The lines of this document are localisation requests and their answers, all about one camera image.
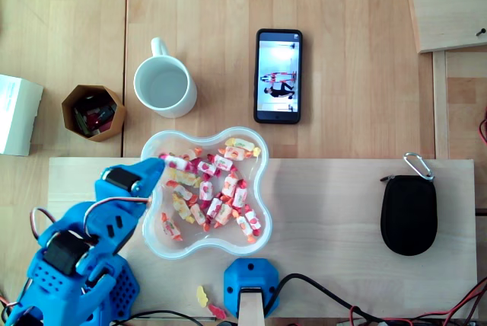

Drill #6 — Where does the orange white wrapped candy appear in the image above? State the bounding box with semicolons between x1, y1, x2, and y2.
161;212;184;242
234;214;256;244
166;181;199;205
179;146;205;165
213;203;234;230
189;203;212;232
221;171;240;198
218;145;254;162

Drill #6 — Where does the yellow white wrapped candy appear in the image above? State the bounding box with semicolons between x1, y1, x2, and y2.
172;194;196;225
167;169;202;188
224;137;256;152

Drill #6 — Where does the brown hexagonal pot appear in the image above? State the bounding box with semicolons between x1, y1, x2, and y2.
61;84;127;143

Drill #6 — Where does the white ceramic mug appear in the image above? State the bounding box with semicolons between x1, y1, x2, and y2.
132;37;199;120

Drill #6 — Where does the small green part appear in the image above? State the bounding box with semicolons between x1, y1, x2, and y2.
74;107;89;136

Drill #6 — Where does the clear plastic Haribo candy tub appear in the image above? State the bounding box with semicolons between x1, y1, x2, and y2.
139;126;274;260

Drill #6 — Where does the red white wrapped candy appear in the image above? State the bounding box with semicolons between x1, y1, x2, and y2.
231;179;249;216
243;203;263;238

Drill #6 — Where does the white cardboard box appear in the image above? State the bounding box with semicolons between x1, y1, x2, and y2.
0;73;45;158

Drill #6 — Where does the yellow gummy candy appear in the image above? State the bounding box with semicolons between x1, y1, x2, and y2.
196;285;210;308

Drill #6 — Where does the red gummy candy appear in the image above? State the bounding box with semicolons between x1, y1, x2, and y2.
207;302;228;320

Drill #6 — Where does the black smartphone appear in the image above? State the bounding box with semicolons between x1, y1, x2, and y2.
253;28;304;126

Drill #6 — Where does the pale wooden base board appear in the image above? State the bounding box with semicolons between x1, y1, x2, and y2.
42;157;479;319

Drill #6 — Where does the black zip case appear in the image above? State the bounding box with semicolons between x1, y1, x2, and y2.
380;174;438;257

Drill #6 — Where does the silver carabiner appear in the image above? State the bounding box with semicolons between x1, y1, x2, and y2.
403;152;435;182

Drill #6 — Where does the thin black cable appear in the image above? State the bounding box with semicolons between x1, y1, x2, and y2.
110;309;208;326

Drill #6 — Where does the blue post base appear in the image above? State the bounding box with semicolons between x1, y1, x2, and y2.
223;257;281;319

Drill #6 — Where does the wooden post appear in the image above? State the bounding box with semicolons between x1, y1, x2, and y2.
238;290;265;326

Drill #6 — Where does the thick black cable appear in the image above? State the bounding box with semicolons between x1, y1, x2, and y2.
264;273;385;326

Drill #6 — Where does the thin red wire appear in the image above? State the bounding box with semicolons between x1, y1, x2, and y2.
349;276;487;326

